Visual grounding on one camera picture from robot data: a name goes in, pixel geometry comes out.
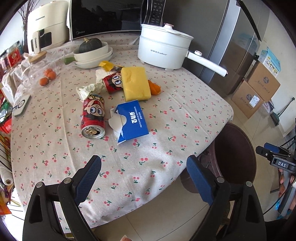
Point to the blue tissue box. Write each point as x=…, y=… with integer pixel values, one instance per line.
x=127, y=121

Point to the glass jar wooden lid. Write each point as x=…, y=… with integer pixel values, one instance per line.
x=37, y=65

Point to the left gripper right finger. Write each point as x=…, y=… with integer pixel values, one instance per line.
x=235, y=212

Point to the cardboard box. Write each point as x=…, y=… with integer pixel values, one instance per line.
x=247, y=99
x=262, y=81

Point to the broom with dustpan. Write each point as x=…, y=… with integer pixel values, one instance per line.
x=276, y=116

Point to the orange tangerine top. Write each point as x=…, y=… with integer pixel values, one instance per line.
x=47, y=71

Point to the orange peel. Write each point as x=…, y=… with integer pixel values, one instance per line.
x=154, y=88

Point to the dark brown trash bin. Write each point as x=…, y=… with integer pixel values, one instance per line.
x=231, y=156

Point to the orange tangerine left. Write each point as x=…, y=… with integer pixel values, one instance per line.
x=44, y=81

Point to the yellow sponge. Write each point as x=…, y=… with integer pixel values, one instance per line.
x=135, y=83

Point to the cream air fryer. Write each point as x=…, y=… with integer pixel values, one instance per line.
x=47, y=26

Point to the orange tangerine middle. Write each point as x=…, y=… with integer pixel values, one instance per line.
x=51, y=75

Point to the white electric cooking pot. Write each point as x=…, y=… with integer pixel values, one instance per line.
x=167, y=48

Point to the cherry print tablecloth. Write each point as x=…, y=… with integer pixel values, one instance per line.
x=47, y=144

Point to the cream paper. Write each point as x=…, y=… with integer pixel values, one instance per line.
x=85, y=91

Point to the lower cardboard box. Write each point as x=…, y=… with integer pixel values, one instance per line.
x=247, y=99

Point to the white stacked plates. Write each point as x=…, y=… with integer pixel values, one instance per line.
x=95, y=62

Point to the grey refrigerator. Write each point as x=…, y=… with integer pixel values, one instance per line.
x=227, y=33

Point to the black microwave oven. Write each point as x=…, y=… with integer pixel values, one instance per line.
x=89, y=18

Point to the white bowl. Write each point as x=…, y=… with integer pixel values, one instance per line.
x=91, y=54

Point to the blue white carton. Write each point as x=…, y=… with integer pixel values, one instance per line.
x=270, y=61

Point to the upper cardboard box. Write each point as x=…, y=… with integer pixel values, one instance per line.
x=262, y=81

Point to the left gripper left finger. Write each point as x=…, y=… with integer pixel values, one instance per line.
x=41, y=220

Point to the person's right hand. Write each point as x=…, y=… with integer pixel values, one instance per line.
x=285, y=179

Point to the red snack package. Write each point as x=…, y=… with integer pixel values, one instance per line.
x=14, y=56

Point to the white tissue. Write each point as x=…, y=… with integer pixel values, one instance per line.
x=101, y=73

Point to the black wire rack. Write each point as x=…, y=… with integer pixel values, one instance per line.
x=5, y=152

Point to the white paper roll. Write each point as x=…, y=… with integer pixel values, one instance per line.
x=6, y=176

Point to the red cartoon can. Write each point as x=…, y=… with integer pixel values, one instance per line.
x=112, y=83
x=93, y=123

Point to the white square device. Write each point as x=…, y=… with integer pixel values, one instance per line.
x=21, y=105

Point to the dark green pumpkin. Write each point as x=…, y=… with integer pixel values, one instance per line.
x=90, y=45

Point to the dried branches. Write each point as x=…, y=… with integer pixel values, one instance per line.
x=24, y=12

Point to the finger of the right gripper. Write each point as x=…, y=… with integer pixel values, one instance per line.
x=274, y=147
x=264, y=152

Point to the yellow snack wrapper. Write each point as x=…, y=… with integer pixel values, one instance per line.
x=108, y=66

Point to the orange tangerine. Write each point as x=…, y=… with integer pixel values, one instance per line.
x=44, y=81
x=47, y=71
x=51, y=75

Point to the green vegetable piece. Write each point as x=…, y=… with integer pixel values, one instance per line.
x=69, y=60

